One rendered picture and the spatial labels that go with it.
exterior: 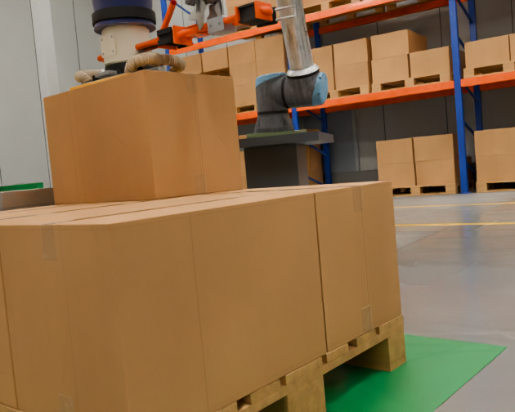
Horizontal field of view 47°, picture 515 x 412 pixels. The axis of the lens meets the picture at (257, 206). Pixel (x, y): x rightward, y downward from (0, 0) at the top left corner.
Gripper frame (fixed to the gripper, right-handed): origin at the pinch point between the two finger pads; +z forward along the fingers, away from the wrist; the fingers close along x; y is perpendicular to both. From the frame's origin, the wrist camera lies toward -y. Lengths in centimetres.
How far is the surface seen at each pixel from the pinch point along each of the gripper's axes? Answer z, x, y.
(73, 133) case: 28, 20, 52
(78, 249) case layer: 57, 82, -40
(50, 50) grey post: -77, -164, 358
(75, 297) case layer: 66, 82, -38
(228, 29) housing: 2.3, 1.3, -8.5
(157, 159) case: 40.4, 19.1, 9.9
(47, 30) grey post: -95, -163, 358
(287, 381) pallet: 94, 39, -50
